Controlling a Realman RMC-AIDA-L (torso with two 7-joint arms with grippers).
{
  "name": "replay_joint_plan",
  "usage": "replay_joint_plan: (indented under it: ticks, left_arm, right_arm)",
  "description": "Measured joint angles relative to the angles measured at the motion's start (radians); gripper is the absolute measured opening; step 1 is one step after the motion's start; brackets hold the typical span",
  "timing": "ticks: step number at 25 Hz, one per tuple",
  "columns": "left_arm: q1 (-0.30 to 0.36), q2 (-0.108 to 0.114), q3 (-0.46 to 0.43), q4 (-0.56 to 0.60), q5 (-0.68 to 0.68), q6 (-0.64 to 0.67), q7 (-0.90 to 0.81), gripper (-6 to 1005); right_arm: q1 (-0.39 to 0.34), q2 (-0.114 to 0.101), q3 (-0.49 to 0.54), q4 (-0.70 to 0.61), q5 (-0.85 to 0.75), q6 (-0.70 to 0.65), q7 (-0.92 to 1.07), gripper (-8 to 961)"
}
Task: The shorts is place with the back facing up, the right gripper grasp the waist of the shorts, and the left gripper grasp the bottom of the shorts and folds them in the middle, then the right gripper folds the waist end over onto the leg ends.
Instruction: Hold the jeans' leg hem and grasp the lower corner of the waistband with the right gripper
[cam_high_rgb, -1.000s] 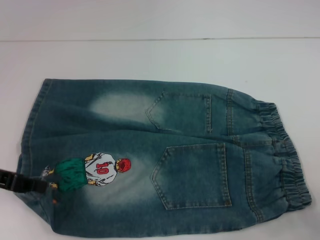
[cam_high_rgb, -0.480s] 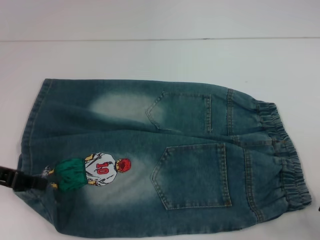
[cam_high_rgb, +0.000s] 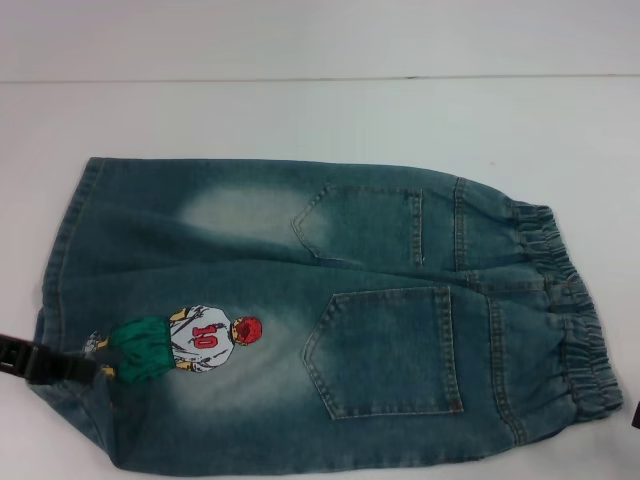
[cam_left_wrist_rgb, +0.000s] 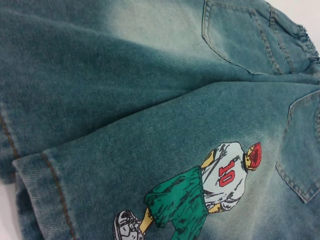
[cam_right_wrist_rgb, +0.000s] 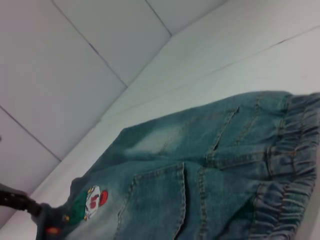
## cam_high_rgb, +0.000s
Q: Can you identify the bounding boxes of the blue denim shorts basketball print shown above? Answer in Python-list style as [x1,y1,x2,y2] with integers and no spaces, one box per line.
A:
[29,157,626,480]

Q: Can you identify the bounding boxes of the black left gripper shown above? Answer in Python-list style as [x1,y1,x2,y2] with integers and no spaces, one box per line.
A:
[0,331,97,386]

